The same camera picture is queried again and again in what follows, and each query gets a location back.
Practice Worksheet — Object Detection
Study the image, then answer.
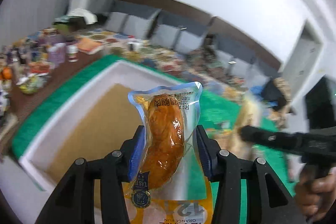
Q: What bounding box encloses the vacuum-packed chicken leg snack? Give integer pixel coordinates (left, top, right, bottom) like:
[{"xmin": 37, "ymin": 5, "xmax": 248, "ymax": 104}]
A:
[{"xmin": 125, "ymin": 82, "xmax": 213, "ymax": 223}]

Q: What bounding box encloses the pale snack packet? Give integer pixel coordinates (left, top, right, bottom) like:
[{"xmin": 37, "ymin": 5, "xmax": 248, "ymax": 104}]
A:
[{"xmin": 228, "ymin": 96, "xmax": 262, "ymax": 160}]

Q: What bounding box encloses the glass bowl of snacks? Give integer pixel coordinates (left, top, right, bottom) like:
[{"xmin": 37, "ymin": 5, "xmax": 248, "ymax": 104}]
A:
[{"xmin": 18, "ymin": 73, "xmax": 50, "ymax": 95}]

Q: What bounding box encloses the right hand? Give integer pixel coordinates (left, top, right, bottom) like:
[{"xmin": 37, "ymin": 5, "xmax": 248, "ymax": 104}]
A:
[{"xmin": 294, "ymin": 165, "xmax": 335, "ymax": 223}]

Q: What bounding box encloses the green table cloth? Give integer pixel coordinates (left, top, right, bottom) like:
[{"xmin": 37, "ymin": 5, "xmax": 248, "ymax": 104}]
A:
[{"xmin": 12, "ymin": 55, "xmax": 294, "ymax": 195}]

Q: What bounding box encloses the black bag on sofa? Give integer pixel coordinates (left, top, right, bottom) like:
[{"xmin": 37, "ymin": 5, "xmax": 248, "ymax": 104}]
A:
[{"xmin": 261, "ymin": 79, "xmax": 287, "ymax": 111}]

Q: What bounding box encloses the white box with cardboard bottom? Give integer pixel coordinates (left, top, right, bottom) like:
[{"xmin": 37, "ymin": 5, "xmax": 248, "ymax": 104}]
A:
[{"xmin": 18, "ymin": 60, "xmax": 182, "ymax": 224}]

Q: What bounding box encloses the brown side table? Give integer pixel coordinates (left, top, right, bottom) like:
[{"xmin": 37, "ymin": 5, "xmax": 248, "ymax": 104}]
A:
[{"xmin": 1, "ymin": 52, "xmax": 102, "ymax": 154}]

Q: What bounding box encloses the purple snack carton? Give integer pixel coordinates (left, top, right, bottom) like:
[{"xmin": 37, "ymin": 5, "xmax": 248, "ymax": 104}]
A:
[{"xmin": 47, "ymin": 43, "xmax": 66, "ymax": 68}]

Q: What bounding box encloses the white bottle red cap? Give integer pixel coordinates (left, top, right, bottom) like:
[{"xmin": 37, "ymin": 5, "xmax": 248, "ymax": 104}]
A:
[{"xmin": 67, "ymin": 44, "xmax": 78, "ymax": 63}]

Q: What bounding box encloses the grey sofa cushion row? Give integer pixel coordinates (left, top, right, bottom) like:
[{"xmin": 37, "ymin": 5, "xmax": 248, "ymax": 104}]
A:
[{"xmin": 104, "ymin": 1, "xmax": 280, "ymax": 84}]

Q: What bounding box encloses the orange book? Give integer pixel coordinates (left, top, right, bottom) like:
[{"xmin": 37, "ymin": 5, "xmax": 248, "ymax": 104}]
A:
[{"xmin": 76, "ymin": 38, "xmax": 104, "ymax": 55}]

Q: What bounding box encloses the white hat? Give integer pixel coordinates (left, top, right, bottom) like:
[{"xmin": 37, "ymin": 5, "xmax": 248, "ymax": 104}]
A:
[{"xmin": 67, "ymin": 8, "xmax": 98, "ymax": 25}]

